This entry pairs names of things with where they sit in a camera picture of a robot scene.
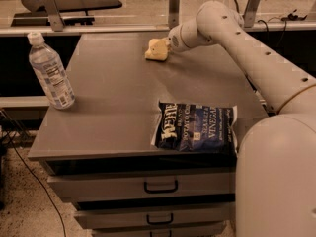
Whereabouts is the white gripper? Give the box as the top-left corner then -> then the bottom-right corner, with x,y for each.
154,25 -> 189,54

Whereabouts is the yellow sponge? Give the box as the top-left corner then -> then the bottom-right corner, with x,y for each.
145,38 -> 168,61

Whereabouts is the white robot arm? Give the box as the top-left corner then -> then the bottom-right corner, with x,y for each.
150,1 -> 316,237

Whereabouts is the clear plastic water bottle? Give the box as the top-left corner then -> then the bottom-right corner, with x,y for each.
28,32 -> 75,110

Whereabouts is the blue Kettle chips bag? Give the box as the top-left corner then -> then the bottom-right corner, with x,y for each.
151,102 -> 238,155

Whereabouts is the grey drawer cabinet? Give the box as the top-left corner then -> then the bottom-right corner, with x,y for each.
27,30 -> 270,237

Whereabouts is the top grey drawer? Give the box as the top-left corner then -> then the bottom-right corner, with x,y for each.
47,172 -> 235,202

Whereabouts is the grey drawer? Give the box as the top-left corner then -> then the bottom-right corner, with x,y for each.
47,172 -> 235,202
74,202 -> 235,230
92,222 -> 225,237

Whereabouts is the middle grey drawer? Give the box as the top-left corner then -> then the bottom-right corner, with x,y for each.
74,202 -> 235,230

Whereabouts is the bottom grey drawer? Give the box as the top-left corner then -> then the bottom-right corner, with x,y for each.
92,222 -> 225,237

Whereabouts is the middle metal bracket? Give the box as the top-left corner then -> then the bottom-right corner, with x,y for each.
168,0 -> 180,29

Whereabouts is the metal bracket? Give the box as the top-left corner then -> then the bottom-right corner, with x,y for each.
168,0 -> 180,29
243,0 -> 261,28
42,0 -> 64,32

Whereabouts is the right metal bracket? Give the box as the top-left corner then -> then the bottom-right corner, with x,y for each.
243,0 -> 261,28

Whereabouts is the black cable at railing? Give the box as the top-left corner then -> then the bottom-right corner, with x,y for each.
230,0 -> 302,51

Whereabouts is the left metal bracket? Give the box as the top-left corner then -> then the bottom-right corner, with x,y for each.
42,0 -> 64,32

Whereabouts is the black floor cable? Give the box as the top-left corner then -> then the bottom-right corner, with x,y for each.
0,128 -> 68,237

